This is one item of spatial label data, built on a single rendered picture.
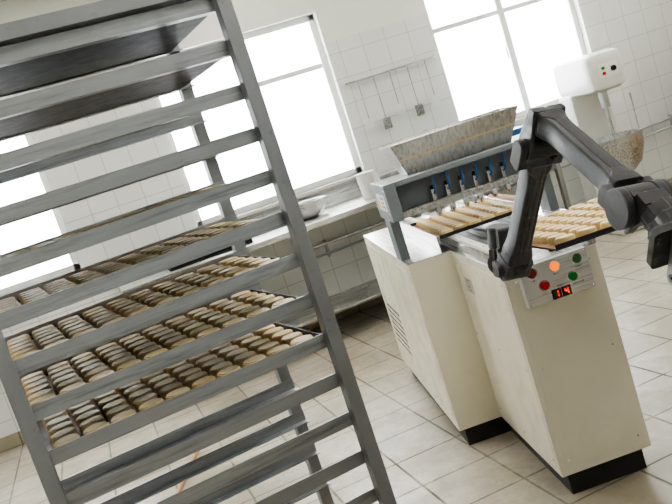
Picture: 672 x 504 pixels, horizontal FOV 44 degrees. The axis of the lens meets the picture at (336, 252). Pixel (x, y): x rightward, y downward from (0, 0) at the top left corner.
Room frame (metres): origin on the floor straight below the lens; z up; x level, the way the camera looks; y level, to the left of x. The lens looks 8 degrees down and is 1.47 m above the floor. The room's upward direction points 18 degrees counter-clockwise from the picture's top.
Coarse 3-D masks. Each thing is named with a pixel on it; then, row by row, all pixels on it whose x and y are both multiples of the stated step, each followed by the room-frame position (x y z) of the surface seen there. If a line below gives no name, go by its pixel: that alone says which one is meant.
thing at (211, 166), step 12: (180, 96) 2.14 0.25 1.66; (192, 96) 2.12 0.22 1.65; (192, 132) 2.14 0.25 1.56; (204, 132) 2.12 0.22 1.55; (216, 168) 2.12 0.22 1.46; (216, 180) 2.12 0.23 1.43; (228, 204) 2.12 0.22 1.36; (276, 372) 2.13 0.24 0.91; (288, 372) 2.13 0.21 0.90; (300, 408) 2.13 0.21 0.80; (300, 432) 2.12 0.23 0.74; (312, 468) 2.12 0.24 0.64; (324, 492) 2.12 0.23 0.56
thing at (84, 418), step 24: (264, 336) 1.93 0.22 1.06; (288, 336) 1.82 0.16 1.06; (312, 336) 1.76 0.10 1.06; (192, 360) 1.91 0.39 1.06; (216, 360) 1.82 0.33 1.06; (240, 360) 1.76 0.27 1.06; (144, 384) 1.82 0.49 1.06; (168, 384) 1.75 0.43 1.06; (192, 384) 1.68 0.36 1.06; (72, 408) 1.81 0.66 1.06; (96, 408) 1.82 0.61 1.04; (120, 408) 1.67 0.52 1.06; (144, 408) 1.62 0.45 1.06; (48, 432) 1.75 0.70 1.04; (72, 432) 1.62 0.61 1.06
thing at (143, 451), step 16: (288, 384) 2.12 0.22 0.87; (240, 400) 2.07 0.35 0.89; (256, 400) 2.08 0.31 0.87; (272, 400) 2.08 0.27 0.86; (208, 416) 2.04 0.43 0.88; (224, 416) 2.05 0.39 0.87; (176, 432) 2.00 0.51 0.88; (192, 432) 2.02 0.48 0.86; (144, 448) 1.97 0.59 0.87; (160, 448) 1.98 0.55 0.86; (96, 464) 1.93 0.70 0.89; (112, 464) 1.94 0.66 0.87; (128, 464) 1.94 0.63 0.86; (64, 480) 1.90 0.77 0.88; (80, 480) 1.91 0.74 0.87; (96, 480) 1.90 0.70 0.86
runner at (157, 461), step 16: (320, 384) 1.71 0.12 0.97; (336, 384) 1.72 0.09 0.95; (288, 400) 1.68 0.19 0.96; (304, 400) 1.69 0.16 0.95; (240, 416) 1.64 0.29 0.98; (256, 416) 1.65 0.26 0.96; (272, 416) 1.67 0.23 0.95; (208, 432) 1.62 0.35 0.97; (224, 432) 1.63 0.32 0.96; (176, 448) 1.59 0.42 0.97; (192, 448) 1.60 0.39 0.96; (144, 464) 1.56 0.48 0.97; (160, 464) 1.58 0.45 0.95; (112, 480) 1.54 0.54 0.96; (128, 480) 1.55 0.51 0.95; (80, 496) 1.52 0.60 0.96; (96, 496) 1.53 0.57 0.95
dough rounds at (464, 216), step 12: (480, 204) 3.84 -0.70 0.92; (492, 204) 3.73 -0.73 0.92; (504, 204) 3.61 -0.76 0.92; (432, 216) 3.95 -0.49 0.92; (444, 216) 3.89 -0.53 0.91; (456, 216) 3.71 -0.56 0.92; (468, 216) 3.60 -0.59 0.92; (480, 216) 3.50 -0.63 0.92; (492, 216) 3.43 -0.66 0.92; (420, 228) 3.84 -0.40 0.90; (432, 228) 3.61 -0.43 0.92; (444, 228) 3.49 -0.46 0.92; (456, 228) 3.43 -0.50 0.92
